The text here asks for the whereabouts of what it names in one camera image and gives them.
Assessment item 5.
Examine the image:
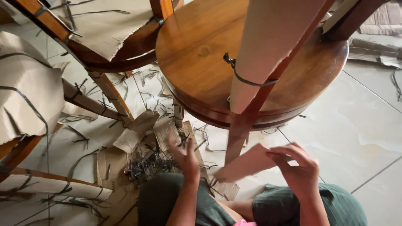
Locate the person's right hand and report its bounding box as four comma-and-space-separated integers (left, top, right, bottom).
265, 143, 320, 201

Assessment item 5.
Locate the person's left hand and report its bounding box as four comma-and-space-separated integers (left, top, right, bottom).
166, 132, 201, 183

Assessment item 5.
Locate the torn brown cardboard piece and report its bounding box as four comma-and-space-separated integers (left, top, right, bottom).
215, 144, 292, 183

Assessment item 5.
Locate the folded cardboard scrap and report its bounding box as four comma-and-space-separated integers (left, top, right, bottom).
112, 109, 160, 154

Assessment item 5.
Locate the small corrugated cardboard scrap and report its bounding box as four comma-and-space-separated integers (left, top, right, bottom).
213, 180, 240, 201

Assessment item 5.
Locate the flat cardboard sheet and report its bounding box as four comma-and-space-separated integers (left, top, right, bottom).
97, 147, 140, 226

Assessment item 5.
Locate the round wooden stool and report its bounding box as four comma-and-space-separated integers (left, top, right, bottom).
149, 0, 390, 164

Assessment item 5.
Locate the wooden stool with cardboard sheet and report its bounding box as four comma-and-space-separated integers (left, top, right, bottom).
6, 0, 184, 126

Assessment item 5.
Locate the cardboard wrap on stool leg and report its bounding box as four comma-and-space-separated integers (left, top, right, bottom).
229, 0, 329, 114

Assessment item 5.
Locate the heap of corrugated cardboard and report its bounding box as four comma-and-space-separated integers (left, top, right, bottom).
347, 0, 402, 69

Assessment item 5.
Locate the cardboard-wrapped wooden stool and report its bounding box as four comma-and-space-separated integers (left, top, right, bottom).
0, 31, 113, 203

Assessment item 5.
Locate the pile of cut black straps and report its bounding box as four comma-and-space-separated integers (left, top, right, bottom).
124, 143, 218, 186

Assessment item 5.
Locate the black plastic strap loop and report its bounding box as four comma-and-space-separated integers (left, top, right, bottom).
223, 53, 279, 87

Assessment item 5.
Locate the loose black strap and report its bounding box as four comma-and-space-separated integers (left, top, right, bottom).
391, 67, 402, 102

